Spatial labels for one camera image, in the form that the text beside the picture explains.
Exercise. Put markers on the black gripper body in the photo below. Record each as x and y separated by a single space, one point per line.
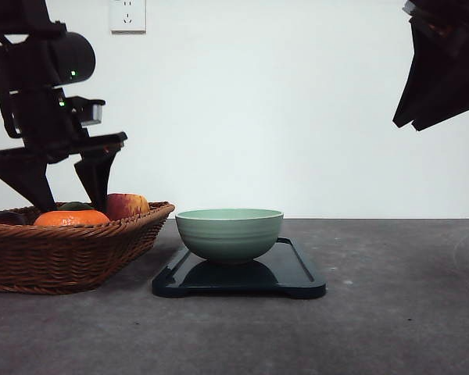
448 16
43 118

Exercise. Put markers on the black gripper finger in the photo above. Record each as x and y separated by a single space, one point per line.
94 170
448 93
28 177
432 47

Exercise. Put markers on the light green bowl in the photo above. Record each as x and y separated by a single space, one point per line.
229 235

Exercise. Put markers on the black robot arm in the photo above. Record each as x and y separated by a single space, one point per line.
37 55

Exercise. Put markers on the brown wicker basket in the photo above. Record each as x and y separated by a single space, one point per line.
56 259

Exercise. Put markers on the dark green fruit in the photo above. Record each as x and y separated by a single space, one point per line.
74 206

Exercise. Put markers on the red yellow apple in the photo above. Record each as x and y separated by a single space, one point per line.
120 206

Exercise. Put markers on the dark purple fruit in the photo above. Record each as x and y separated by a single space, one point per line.
11 218

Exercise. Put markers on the orange tangerine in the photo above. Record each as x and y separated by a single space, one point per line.
70 217

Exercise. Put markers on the dark blue tray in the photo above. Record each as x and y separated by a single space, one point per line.
282 271

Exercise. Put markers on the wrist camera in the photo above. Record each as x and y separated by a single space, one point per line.
86 111

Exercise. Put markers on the white wall socket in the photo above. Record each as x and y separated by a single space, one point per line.
127 18

